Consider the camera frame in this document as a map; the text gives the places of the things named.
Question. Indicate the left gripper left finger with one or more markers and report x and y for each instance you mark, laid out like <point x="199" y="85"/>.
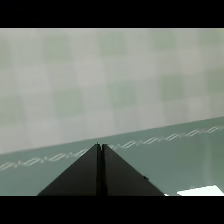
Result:
<point x="80" y="178"/>

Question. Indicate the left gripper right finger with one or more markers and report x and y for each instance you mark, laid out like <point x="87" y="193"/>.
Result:
<point x="124" y="178"/>

